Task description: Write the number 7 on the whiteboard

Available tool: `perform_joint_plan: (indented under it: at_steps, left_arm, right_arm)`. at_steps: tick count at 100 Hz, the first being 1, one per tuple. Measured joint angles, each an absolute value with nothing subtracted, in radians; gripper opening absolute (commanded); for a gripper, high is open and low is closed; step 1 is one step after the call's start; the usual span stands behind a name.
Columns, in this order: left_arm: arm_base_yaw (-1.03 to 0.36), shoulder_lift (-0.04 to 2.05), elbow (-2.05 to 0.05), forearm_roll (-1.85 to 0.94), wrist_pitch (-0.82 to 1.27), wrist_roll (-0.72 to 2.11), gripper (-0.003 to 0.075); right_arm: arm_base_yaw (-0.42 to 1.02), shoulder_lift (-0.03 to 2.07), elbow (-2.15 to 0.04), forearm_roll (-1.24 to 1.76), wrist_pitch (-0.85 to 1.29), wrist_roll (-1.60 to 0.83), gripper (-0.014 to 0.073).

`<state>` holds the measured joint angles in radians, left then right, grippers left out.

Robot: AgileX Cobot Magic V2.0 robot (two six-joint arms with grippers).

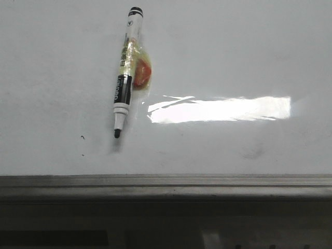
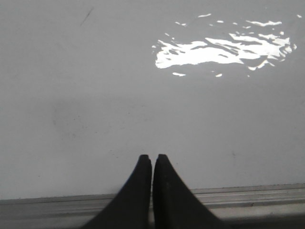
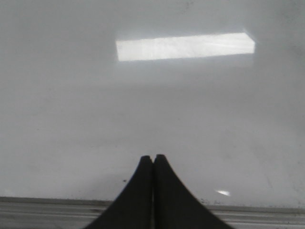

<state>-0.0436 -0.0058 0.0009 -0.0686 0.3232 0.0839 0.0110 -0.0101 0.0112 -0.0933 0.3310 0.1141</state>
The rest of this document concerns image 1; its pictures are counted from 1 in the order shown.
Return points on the black whiteboard marker with tape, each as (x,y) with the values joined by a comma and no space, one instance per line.
(135,69)

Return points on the white whiteboard with metal frame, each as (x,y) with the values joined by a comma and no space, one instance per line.
(238,105)

